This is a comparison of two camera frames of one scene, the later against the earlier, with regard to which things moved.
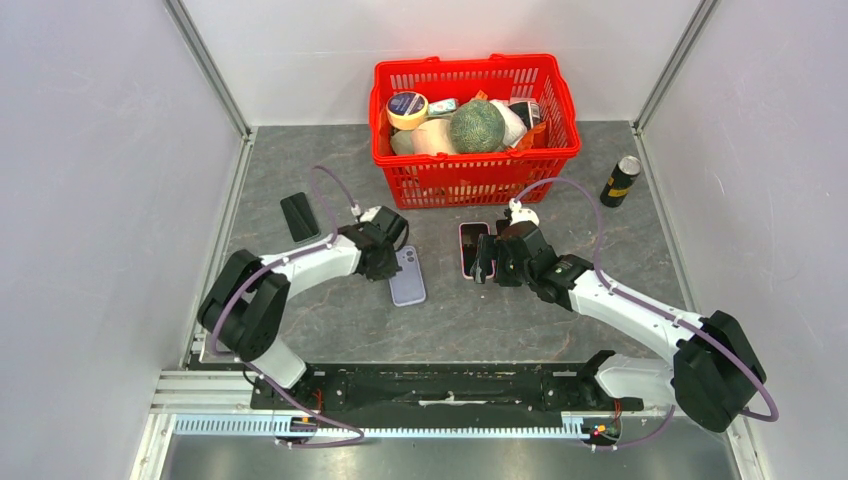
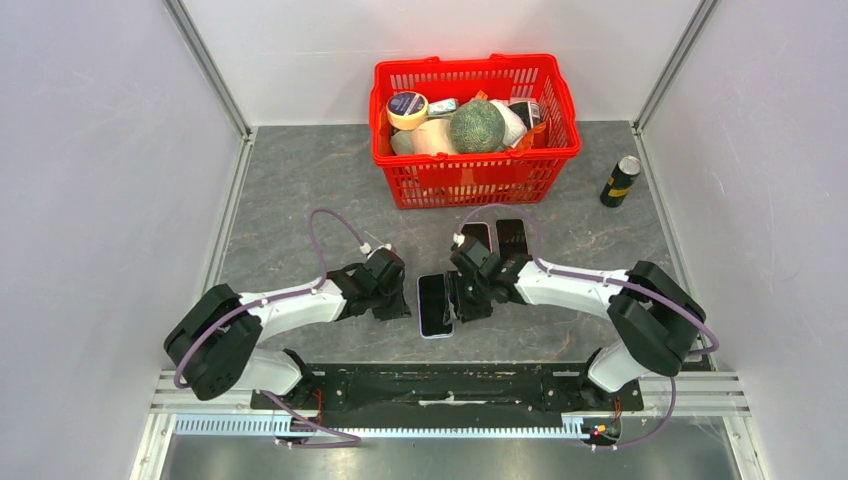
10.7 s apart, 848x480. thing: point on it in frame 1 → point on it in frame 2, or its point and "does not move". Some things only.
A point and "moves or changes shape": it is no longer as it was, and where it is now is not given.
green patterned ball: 476,126 does not move
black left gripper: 385,272 → 399,309
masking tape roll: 406,109 does not move
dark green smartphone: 470,243 does not move
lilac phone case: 408,286 moves or changes shape
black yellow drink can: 626,170 does not move
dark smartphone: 298,216 → 432,303
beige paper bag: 433,136 does not move
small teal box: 443,106 does not move
